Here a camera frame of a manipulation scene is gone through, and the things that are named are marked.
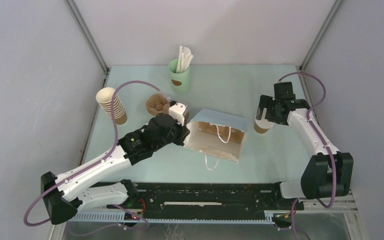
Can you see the white wrapped straws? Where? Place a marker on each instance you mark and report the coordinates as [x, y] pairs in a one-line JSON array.
[[185, 57]]

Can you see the stack of brown paper cups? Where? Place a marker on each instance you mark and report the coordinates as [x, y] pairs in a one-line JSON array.
[[112, 105]]

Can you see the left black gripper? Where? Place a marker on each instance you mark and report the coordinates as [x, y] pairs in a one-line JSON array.
[[183, 131]]

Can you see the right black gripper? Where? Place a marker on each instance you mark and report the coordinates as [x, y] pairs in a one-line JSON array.
[[266, 101]]

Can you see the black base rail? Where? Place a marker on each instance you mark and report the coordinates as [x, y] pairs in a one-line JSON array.
[[209, 201]]

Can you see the brown paper coffee cup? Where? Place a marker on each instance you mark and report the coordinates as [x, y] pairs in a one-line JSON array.
[[262, 126]]

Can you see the green cup holder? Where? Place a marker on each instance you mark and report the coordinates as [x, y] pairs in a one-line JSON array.
[[180, 82]]

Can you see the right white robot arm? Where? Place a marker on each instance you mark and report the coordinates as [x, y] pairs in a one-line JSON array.
[[329, 171]]

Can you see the light blue paper bag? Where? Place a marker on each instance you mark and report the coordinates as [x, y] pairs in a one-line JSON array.
[[210, 147]]

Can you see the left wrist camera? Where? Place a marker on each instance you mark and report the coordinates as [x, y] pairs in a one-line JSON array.
[[180, 112]]

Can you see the white plastic cup lid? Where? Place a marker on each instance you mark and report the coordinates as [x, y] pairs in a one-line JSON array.
[[261, 115]]

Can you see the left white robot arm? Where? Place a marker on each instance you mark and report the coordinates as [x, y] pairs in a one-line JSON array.
[[60, 191]]

